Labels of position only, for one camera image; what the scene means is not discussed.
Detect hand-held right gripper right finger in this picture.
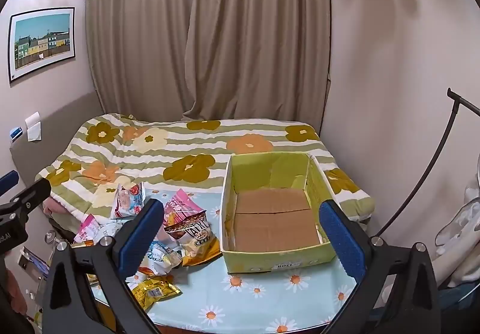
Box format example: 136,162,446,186
318,200,441,334

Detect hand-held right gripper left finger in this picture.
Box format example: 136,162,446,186
39,199,166,334

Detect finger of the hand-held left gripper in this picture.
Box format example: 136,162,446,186
0,178,52,224
0,170,19,196

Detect white blue checked snack packet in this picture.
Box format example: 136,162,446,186
144,240,184,276

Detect white red blue snack packet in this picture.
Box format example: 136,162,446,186
110,182,146,220

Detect pink striped snack packet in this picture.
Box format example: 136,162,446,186
163,188,207,226

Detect brown and yellow snack packet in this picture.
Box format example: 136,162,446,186
164,216,221,267

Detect small pink white snack packet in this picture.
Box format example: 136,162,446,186
73,214,100,244

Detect yellow-green cardboard box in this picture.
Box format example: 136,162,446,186
219,152,337,275

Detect person's left hand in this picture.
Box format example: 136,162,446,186
3,269,29,320

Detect pink pillow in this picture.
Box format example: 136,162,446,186
42,197,68,218

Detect grey padded headboard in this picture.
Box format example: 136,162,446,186
9,90,106,214

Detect brown wooden panel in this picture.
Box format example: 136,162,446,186
88,281,124,334

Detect green striped floral blanket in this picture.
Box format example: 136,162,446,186
35,114,376,224

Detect light blue daisy tablecloth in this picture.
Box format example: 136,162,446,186
88,187,357,334

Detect white fabric bundle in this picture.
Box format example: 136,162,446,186
435,169,480,287

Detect blue cloth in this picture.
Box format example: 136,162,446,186
437,281,480,320

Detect black curved lamp stand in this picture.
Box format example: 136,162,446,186
369,88,480,241

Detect beige curtain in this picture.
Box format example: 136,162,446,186
85,0,332,122

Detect white paper on wall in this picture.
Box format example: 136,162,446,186
25,111,43,142

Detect wall poster of coloured houses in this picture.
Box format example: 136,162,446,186
8,7,77,85

